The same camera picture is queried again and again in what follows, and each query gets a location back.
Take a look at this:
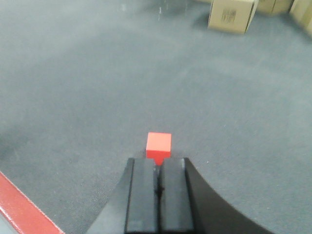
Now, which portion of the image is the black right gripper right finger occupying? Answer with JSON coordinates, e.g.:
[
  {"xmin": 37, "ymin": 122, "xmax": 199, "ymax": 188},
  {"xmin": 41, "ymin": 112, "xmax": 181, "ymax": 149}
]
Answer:
[{"xmin": 159, "ymin": 158, "xmax": 270, "ymax": 234}]

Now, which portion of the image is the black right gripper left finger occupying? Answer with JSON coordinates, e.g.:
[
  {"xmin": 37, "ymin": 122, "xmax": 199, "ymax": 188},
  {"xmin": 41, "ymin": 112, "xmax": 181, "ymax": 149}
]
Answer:
[{"xmin": 87, "ymin": 158, "xmax": 158, "ymax": 234}]

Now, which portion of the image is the red magnetic cube block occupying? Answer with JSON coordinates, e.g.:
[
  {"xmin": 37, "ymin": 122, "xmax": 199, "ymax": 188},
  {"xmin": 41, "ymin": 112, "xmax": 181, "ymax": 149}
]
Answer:
[{"xmin": 145, "ymin": 132, "xmax": 172, "ymax": 166}]

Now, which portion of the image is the dark grey table mat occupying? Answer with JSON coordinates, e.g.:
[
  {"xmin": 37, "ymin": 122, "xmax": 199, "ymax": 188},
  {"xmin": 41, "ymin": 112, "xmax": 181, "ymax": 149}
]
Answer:
[{"xmin": 0, "ymin": 0, "xmax": 312, "ymax": 234}]

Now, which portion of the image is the cardboard box with label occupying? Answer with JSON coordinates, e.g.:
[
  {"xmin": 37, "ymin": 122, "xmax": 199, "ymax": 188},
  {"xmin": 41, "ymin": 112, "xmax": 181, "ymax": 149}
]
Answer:
[{"xmin": 208, "ymin": 0, "xmax": 259, "ymax": 34}]

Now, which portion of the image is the cardboard box at back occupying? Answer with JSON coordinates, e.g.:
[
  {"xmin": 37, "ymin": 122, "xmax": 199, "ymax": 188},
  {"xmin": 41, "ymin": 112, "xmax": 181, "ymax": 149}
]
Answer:
[{"xmin": 256, "ymin": 0, "xmax": 293, "ymax": 15}]

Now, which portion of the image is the cardboard box far right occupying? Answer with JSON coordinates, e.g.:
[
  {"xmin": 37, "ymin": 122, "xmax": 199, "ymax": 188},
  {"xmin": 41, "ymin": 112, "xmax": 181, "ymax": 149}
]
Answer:
[{"xmin": 290, "ymin": 0, "xmax": 312, "ymax": 37}]

